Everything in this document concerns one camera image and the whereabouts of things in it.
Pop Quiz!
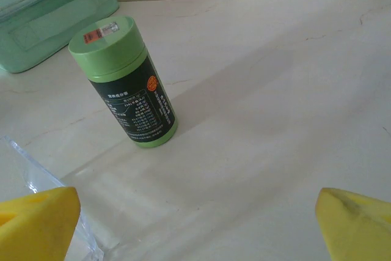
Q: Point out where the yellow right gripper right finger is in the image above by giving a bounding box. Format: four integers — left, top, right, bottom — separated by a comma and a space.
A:
315, 187, 391, 261

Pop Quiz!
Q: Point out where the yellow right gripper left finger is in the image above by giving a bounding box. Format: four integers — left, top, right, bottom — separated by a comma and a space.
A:
0, 186, 82, 261

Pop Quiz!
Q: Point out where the green canister with dark label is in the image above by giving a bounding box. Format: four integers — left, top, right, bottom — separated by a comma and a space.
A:
68, 15, 179, 149

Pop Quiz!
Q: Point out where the mint green zipper pouch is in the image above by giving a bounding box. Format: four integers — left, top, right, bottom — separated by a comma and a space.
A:
0, 0, 120, 74

